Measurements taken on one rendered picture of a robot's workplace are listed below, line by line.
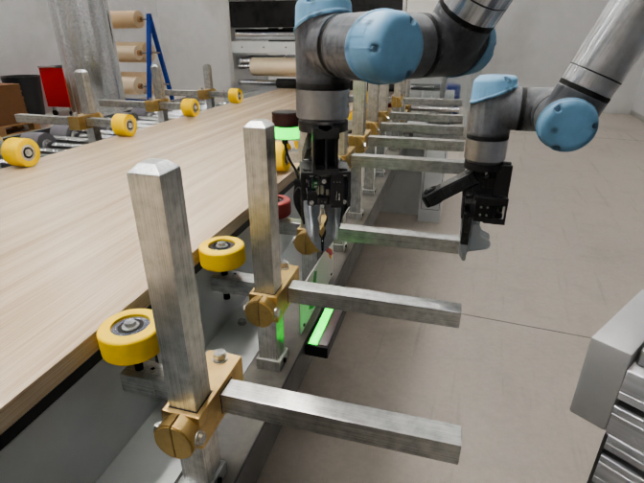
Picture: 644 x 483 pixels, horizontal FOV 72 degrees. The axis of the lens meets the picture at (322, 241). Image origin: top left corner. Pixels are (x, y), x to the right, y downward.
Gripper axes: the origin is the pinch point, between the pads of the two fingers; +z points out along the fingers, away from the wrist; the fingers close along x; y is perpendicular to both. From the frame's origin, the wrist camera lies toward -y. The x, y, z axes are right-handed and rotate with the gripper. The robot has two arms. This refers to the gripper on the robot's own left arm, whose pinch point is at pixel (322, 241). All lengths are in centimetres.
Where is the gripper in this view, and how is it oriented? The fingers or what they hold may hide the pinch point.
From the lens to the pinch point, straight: 73.9
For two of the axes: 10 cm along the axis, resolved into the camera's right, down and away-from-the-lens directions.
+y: 0.8, 4.2, -9.1
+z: 0.0, 9.1, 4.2
